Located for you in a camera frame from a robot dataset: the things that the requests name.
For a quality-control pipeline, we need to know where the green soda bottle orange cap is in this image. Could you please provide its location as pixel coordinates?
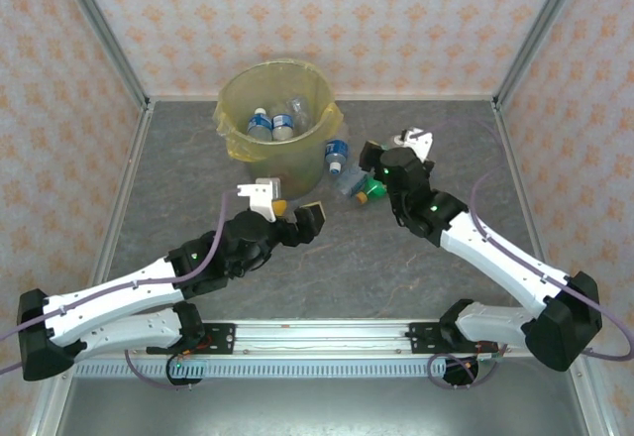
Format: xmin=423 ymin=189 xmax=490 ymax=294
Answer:
xmin=356 ymin=179 xmax=389 ymax=206

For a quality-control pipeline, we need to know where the aluminium table side rail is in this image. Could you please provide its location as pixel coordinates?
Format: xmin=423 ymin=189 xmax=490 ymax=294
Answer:
xmin=492 ymin=100 xmax=567 ymax=318
xmin=78 ymin=101 xmax=156 ymax=319

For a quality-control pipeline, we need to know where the short blue label water bottle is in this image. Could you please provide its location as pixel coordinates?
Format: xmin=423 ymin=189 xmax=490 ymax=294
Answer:
xmin=324 ymin=138 xmax=349 ymax=175

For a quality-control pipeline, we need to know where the blue label bottle white cap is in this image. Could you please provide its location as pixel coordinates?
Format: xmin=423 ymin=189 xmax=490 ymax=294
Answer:
xmin=246 ymin=107 xmax=274 ymax=143

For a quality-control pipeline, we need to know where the clear slim bottle white cap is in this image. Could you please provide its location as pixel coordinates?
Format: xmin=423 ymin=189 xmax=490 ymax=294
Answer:
xmin=286 ymin=96 xmax=314 ymax=131

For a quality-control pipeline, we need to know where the crushed clear bottle blue cap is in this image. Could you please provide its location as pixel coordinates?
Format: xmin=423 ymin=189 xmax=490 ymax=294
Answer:
xmin=338 ymin=165 xmax=370 ymax=201

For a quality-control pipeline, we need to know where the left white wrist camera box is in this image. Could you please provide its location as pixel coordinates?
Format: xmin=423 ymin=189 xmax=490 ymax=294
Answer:
xmin=236 ymin=176 xmax=284 ymax=223

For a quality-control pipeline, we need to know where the grey metal sheet panel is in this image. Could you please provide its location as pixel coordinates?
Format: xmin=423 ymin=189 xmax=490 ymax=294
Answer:
xmin=27 ymin=375 xmax=610 ymax=436

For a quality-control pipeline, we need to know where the yellow trash bin with liner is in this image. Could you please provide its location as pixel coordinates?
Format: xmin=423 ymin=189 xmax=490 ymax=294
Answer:
xmin=212 ymin=60 xmax=344 ymax=194

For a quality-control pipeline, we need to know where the aluminium table end rail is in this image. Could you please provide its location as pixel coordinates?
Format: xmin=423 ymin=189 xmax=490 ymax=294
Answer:
xmin=148 ymin=92 xmax=496 ymax=103

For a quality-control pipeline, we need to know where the aluminium frame post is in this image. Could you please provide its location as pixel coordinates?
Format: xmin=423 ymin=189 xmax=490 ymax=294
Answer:
xmin=52 ymin=0 xmax=153 ymax=113
xmin=492 ymin=0 xmax=590 ymax=110

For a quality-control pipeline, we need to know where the slotted grey cable duct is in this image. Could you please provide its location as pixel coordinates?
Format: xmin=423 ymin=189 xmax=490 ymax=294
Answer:
xmin=72 ymin=360 xmax=501 ymax=379

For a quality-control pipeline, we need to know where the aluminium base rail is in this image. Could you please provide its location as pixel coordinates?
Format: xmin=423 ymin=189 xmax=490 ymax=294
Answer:
xmin=73 ymin=319 xmax=529 ymax=359

